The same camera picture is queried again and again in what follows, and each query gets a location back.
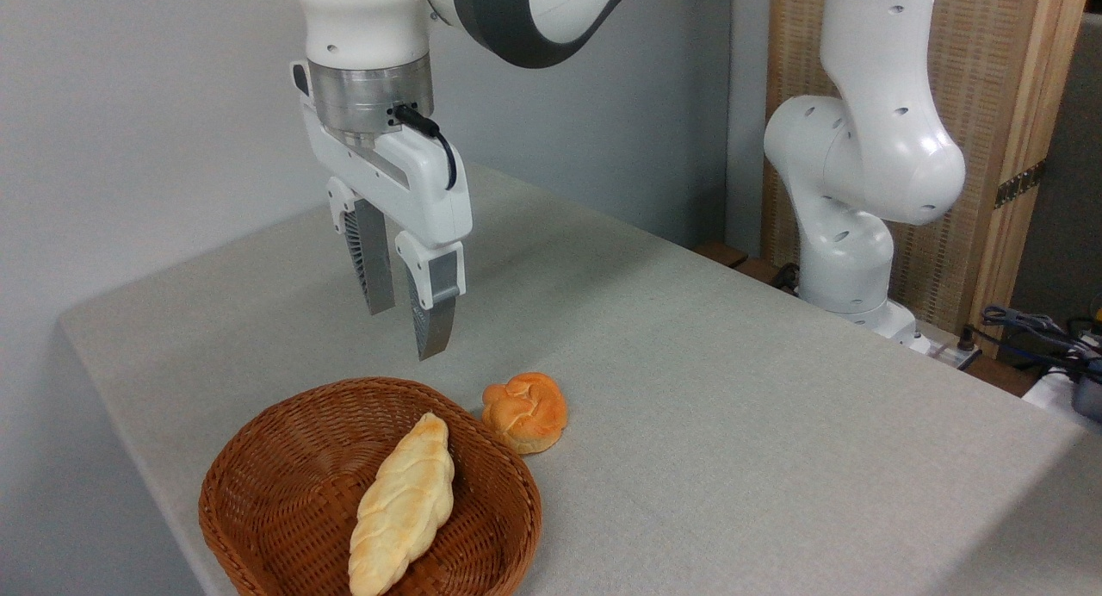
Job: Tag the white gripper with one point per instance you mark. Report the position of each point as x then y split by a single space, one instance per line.
422 183

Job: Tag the long braided bread loaf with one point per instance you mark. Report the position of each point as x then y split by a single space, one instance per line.
405 501

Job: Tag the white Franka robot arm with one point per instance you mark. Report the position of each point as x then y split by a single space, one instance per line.
362 19

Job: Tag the round knotted bread roll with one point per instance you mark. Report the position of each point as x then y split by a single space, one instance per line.
525 411

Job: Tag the brown wicker basket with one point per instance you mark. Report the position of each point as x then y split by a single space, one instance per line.
284 493

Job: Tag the brown wooden block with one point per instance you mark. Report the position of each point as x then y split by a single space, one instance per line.
721 253

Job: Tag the grey tablecloth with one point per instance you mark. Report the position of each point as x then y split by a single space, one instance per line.
732 450

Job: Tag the woven wooden folding screen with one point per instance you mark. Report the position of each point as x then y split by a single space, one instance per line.
981 62

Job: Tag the metal screen hinge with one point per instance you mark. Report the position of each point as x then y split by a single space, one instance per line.
1020 183

